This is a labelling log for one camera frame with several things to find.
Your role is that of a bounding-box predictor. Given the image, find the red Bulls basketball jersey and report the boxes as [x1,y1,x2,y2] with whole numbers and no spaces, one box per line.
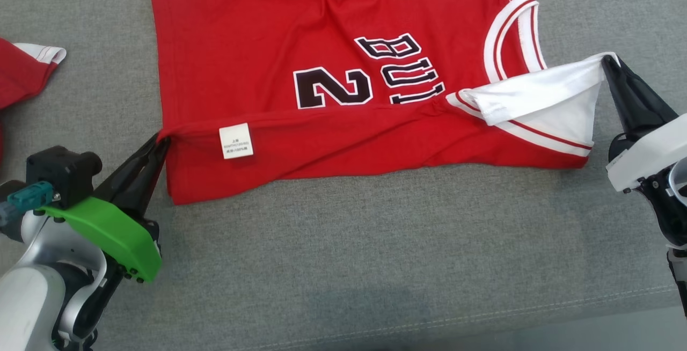
[151,0,620,205]

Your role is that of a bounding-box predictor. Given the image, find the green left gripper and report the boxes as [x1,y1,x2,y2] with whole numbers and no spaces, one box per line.
[36,134,171,283]

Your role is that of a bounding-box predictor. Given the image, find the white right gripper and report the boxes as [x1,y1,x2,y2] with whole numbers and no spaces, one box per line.
[601,55,687,193]

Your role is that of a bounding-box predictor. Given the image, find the teal left camera connector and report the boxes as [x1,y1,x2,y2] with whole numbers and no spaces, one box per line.
[0,181,61,228]

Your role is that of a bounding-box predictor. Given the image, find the red Bulls basketball shorts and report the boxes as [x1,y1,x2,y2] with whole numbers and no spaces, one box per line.
[0,37,67,164]

